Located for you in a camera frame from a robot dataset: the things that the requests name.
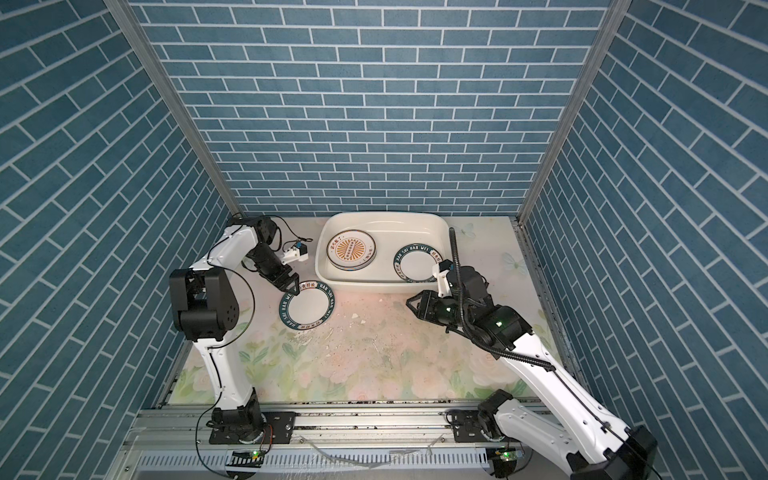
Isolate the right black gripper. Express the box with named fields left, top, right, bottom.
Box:
left=404, top=286, right=473, bottom=329

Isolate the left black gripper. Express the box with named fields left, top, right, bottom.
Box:
left=246, top=247, right=301, bottom=293

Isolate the green rim text plate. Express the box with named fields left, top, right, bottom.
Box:
left=278, top=280, right=336, bottom=331
left=393, top=243, right=444, bottom=283

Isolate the orange sunburst plate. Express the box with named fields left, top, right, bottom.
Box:
left=328, top=256, right=375, bottom=271
left=326, top=229, right=377, bottom=259

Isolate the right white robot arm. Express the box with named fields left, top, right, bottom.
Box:
left=406, top=287, right=658, bottom=479

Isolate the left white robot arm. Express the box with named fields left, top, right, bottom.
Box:
left=169, top=214, right=309, bottom=445

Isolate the white plastic bin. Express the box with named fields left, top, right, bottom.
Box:
left=315, top=212, right=451, bottom=294

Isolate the right green circuit board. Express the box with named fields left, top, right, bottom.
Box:
left=489, top=449, right=524, bottom=470

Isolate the green circuit board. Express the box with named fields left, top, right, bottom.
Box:
left=489, top=449, right=524, bottom=470
left=226, top=450, right=266, bottom=471

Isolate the left green circuit board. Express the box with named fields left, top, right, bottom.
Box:
left=226, top=450, right=266, bottom=471

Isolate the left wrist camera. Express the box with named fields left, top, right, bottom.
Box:
left=281, top=240, right=309, bottom=265

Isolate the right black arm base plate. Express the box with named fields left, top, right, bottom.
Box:
left=445, top=409, right=500, bottom=443

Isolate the aluminium mounting rail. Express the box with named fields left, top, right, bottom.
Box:
left=123, top=401, right=554, bottom=452

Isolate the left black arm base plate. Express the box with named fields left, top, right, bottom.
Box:
left=206, top=411, right=296, bottom=446

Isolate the white slotted cable duct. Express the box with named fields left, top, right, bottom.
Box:
left=136, top=447, right=490, bottom=474

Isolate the left aluminium corner post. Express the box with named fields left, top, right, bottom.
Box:
left=104, top=0, right=243, bottom=214

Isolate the aluminium corner post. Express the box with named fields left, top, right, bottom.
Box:
left=104, top=0, right=243, bottom=214
left=517, top=0, right=631, bottom=226

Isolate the right aluminium corner post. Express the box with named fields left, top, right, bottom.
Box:
left=517, top=0, right=631, bottom=226

